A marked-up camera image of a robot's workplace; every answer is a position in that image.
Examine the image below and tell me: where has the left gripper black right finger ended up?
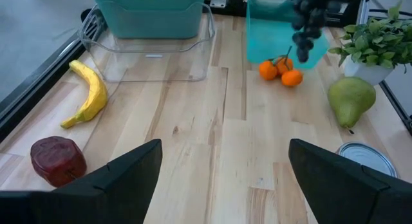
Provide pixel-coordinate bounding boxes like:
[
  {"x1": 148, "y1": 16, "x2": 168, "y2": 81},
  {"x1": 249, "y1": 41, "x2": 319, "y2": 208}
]
[{"x1": 288, "y1": 138, "x2": 412, "y2": 224}]

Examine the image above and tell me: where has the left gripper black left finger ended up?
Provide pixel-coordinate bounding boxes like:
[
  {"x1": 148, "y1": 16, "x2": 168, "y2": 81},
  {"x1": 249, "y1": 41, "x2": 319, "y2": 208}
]
[{"x1": 53, "y1": 139, "x2": 164, "y2": 224}]

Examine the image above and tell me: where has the green speckled pear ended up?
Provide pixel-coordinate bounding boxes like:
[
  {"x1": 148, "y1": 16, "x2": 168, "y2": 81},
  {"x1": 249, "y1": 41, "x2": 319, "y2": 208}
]
[{"x1": 327, "y1": 76, "x2": 377, "y2": 135}]

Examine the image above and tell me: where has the dark purple grape bunch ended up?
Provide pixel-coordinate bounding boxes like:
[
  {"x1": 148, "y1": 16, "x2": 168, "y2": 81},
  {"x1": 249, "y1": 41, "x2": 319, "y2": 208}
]
[{"x1": 291, "y1": 0, "x2": 334, "y2": 64}]

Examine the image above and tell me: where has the red label tuna can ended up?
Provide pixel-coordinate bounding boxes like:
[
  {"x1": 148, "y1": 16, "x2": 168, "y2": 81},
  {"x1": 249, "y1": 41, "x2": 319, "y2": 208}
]
[{"x1": 336, "y1": 141, "x2": 399, "y2": 179}]

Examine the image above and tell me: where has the dark red plum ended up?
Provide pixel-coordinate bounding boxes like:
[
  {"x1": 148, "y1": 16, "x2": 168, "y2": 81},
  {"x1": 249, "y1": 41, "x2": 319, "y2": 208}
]
[{"x1": 30, "y1": 136, "x2": 88, "y2": 189}]

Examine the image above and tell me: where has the yellow banana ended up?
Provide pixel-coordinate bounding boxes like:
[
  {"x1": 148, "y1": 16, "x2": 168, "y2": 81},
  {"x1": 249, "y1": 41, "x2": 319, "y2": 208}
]
[{"x1": 60, "y1": 59, "x2": 109, "y2": 129}]

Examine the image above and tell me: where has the clear plastic container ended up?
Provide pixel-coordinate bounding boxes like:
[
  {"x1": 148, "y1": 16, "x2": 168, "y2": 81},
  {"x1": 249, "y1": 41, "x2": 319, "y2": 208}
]
[{"x1": 78, "y1": 3, "x2": 217, "y2": 83}]

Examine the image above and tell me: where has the orange mandarin cluster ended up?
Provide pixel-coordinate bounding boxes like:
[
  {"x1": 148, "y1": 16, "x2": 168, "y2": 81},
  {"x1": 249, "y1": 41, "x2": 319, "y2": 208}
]
[{"x1": 258, "y1": 45, "x2": 304, "y2": 88}]

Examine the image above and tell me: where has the teal plastic lid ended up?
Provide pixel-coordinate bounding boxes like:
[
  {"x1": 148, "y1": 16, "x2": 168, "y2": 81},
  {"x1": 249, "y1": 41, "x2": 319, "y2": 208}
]
[{"x1": 246, "y1": 0, "x2": 330, "y2": 70}]

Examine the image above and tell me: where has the teal plastic bin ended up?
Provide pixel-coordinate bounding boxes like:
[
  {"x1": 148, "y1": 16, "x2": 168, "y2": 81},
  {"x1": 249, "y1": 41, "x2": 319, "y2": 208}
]
[{"x1": 91, "y1": 0, "x2": 206, "y2": 40}]

